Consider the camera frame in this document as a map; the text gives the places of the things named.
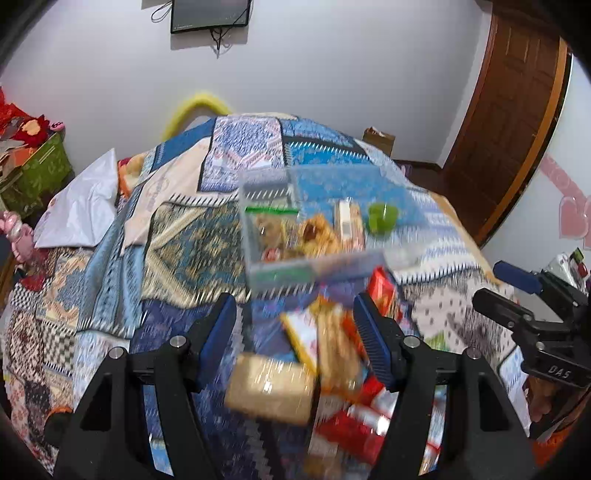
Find yellow foam tube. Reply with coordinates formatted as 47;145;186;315
161;91;234;141

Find orange fried snack packet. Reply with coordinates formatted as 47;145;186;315
298;212;341;257

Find person's right hand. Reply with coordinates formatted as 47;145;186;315
526;382;570;423

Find pink heart sticker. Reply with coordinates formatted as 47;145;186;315
540;154;591;251

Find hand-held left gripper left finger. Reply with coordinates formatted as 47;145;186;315
53;292;238;480

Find green storage box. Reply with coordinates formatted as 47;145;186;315
0;131;75;219

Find white plastic bag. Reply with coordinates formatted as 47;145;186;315
34;148;119;250

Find beige cracker packet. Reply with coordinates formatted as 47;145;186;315
225;353;317;425

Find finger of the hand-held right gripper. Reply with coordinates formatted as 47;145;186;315
493;261;583;317
472;288;539;335

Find clear orange biscuit packet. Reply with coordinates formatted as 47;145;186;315
314;298;366;393

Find small black wall monitor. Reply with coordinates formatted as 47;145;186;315
170;0;254;34

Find green cup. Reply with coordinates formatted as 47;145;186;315
368;202;400;234

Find red plush toy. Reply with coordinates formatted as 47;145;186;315
14;115;66;148

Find pink toy figure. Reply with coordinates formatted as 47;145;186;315
0;211;37;265

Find brown wooden door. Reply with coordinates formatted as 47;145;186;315
441;9;570;243

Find white sliding wardrobe door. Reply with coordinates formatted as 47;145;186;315
480;58;591;278

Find patchwork blanket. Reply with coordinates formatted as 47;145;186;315
0;111;532;480

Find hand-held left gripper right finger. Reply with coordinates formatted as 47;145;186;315
353;292;539;480

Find cardboard box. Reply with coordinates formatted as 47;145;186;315
362;127;396;158

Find white yellow-edged snack packet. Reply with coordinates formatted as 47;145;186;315
281;308;320;374

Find red plastic bag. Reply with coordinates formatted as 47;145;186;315
0;88;29;131

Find white red-edged biscuit packet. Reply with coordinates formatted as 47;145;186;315
333;198;365;251

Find clear plastic container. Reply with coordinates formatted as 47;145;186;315
238;166;435;296

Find black monitor cable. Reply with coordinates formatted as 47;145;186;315
210;28;232;55

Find red white snack packet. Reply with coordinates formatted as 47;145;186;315
314;376;394;462

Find cookie bag with green strip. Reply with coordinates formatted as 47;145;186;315
245;207;301;260

